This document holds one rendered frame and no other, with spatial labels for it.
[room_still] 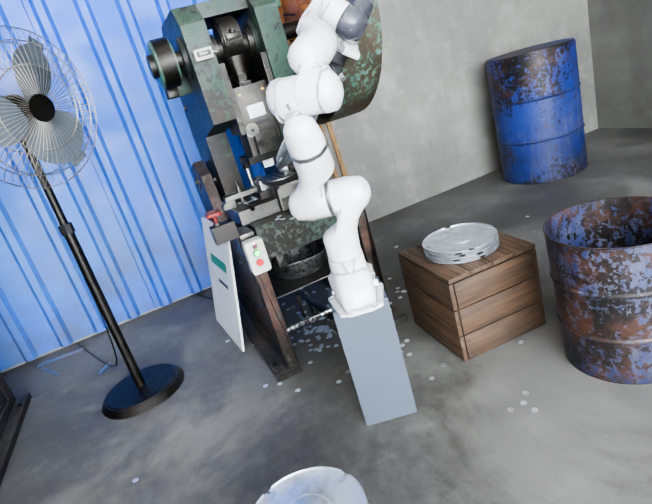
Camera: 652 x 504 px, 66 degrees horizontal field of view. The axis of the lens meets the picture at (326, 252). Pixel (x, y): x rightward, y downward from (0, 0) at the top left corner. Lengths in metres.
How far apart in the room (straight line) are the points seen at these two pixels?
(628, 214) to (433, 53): 2.39
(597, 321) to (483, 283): 0.41
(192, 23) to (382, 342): 1.35
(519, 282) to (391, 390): 0.65
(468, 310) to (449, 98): 2.46
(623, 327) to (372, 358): 0.76
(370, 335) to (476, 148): 2.86
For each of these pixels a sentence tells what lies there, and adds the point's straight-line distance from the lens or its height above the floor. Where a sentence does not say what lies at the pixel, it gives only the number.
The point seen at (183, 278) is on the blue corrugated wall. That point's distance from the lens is 3.45.
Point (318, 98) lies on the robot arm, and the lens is 1.35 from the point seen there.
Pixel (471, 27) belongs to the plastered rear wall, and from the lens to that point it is 4.27.
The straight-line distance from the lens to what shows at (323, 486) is 1.35.
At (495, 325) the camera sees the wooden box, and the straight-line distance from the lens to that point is 2.03.
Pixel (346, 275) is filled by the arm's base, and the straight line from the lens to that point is 1.56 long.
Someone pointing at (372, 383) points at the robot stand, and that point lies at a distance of 1.73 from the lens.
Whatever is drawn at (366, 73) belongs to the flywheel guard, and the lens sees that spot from 2.09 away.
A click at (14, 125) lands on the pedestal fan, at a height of 1.26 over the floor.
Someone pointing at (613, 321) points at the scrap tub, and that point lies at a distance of 1.74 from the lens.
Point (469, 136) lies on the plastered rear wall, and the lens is 4.24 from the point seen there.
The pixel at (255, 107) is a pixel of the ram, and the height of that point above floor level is 1.08.
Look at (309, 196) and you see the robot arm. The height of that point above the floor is 0.82.
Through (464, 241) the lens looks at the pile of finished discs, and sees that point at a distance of 2.01.
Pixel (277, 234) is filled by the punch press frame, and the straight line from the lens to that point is 2.07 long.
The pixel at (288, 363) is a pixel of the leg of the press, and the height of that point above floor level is 0.05.
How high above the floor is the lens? 1.15
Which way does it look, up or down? 20 degrees down
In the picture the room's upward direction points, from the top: 16 degrees counter-clockwise
